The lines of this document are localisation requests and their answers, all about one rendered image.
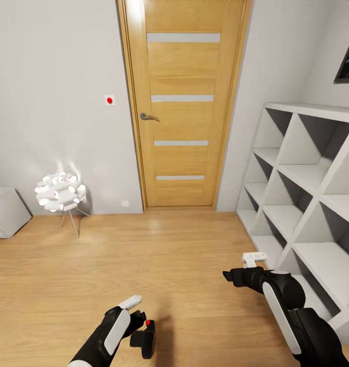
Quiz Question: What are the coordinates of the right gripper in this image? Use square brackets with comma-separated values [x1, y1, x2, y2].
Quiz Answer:
[223, 267, 264, 291]

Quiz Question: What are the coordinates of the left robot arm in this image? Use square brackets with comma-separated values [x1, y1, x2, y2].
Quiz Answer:
[67, 295, 146, 367]

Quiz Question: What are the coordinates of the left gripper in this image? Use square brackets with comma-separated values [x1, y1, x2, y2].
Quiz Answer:
[124, 310, 146, 338]

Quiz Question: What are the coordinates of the digital camera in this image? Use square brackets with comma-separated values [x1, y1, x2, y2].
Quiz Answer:
[129, 320, 155, 359]

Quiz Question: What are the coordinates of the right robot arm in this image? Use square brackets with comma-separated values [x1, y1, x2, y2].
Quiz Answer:
[223, 251, 349, 367]

